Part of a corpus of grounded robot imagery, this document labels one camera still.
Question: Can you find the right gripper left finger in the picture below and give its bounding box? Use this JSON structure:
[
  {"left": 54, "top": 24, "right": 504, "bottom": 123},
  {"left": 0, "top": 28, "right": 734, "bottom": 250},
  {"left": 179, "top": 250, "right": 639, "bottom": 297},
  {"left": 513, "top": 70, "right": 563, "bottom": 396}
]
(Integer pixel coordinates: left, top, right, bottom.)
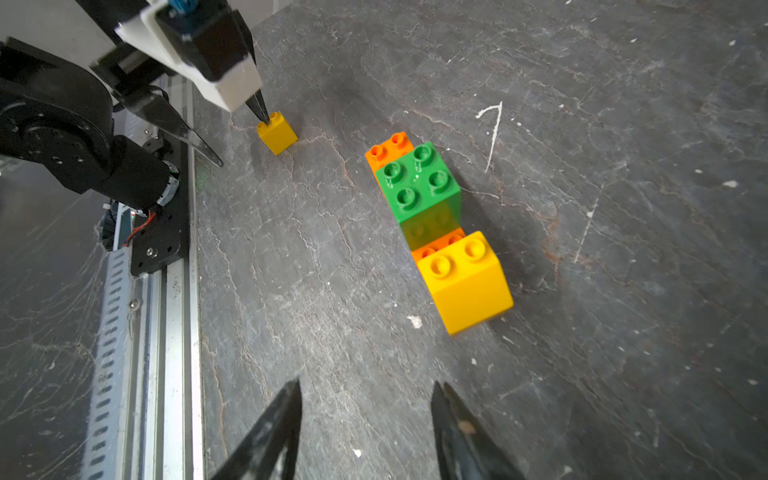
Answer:
[{"left": 212, "top": 379, "right": 302, "bottom": 480}]

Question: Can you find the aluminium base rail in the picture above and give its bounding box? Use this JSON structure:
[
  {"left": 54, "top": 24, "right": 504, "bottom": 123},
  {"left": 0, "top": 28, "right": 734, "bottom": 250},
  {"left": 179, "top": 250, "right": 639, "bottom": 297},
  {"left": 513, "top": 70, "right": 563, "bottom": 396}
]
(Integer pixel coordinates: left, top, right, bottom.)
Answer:
[{"left": 80, "top": 77, "right": 205, "bottom": 480}]

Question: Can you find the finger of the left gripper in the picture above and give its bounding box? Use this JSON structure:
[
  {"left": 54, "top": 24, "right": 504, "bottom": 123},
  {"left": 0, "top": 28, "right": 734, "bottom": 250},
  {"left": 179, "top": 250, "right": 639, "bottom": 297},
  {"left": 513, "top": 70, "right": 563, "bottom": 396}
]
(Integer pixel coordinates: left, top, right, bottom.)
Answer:
[
  {"left": 245, "top": 90, "right": 271, "bottom": 125},
  {"left": 116, "top": 86, "right": 224, "bottom": 167}
]

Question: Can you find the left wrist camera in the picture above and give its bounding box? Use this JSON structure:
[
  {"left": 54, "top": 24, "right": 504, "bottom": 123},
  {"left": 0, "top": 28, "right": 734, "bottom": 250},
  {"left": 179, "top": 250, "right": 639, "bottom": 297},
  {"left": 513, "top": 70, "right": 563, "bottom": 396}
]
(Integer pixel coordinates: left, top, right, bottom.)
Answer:
[{"left": 115, "top": 1, "right": 263, "bottom": 112}]

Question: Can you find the orange 2x4 lego plate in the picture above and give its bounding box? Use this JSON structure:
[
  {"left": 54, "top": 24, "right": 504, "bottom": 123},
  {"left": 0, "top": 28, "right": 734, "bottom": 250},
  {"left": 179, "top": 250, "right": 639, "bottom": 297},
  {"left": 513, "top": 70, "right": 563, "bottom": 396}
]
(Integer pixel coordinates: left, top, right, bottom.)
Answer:
[{"left": 366, "top": 132, "right": 465, "bottom": 262}]

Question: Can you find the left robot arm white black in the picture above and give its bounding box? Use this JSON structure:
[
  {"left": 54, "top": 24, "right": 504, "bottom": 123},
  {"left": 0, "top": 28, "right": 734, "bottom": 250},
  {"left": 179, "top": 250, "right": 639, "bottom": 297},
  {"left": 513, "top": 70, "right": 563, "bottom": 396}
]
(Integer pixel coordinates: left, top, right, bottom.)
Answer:
[{"left": 1, "top": 1, "right": 273, "bottom": 210}]

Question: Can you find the dark green lego brick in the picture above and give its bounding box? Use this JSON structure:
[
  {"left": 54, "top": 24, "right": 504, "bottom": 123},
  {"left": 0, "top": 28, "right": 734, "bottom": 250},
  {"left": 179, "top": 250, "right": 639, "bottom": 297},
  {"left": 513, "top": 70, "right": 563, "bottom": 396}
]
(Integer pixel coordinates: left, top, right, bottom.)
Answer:
[{"left": 375, "top": 142, "right": 461, "bottom": 250}]

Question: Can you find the yellow lego brick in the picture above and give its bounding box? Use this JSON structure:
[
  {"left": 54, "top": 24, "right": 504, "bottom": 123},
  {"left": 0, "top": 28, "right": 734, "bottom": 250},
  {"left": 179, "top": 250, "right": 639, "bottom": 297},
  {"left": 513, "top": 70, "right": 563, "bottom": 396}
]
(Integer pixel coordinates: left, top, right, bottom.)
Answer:
[
  {"left": 417, "top": 231, "right": 514, "bottom": 335},
  {"left": 257, "top": 112, "right": 298, "bottom": 155}
]

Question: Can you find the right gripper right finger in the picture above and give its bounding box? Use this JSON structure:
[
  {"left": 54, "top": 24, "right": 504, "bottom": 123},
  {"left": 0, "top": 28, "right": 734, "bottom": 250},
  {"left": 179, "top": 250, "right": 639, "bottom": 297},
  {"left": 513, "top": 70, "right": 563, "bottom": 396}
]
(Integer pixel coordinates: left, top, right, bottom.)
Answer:
[{"left": 430, "top": 381, "right": 524, "bottom": 480}]

